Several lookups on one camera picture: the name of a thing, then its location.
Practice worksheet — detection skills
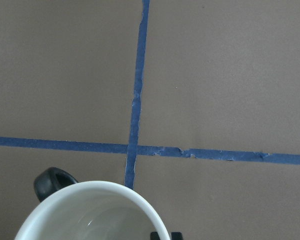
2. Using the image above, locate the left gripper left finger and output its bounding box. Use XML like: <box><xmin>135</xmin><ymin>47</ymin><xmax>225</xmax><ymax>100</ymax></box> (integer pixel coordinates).
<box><xmin>150</xmin><ymin>232</ymin><xmax>159</xmax><ymax>240</ymax></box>

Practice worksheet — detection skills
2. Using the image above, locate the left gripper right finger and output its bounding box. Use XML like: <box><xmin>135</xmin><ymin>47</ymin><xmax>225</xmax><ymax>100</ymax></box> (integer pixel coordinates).
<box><xmin>171</xmin><ymin>232</ymin><xmax>183</xmax><ymax>240</ymax></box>

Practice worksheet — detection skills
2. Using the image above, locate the white smiley face mug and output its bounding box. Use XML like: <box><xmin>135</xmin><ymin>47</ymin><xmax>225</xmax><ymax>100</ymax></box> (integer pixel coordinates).
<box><xmin>15</xmin><ymin>167</ymin><xmax>171</xmax><ymax>240</ymax></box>

